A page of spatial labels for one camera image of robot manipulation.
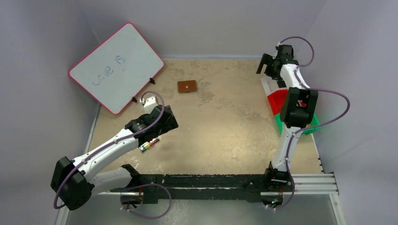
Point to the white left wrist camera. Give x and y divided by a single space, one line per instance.
149 103

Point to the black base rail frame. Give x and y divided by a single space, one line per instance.
249 187

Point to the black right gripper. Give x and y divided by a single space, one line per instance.
271 64

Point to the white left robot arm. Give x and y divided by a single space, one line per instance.
74 181

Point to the brown leather card holder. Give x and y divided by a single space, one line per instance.
187 86

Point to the pack of coloured markers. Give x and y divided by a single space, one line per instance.
147 145

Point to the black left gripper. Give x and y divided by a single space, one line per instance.
169 121

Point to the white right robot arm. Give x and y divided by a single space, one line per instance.
292 103

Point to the red plastic bin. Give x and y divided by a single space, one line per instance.
276 100

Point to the white plastic bin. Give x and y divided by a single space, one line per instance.
270 86

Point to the pink framed whiteboard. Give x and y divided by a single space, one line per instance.
118 69

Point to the green plastic bin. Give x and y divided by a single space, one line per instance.
314 122

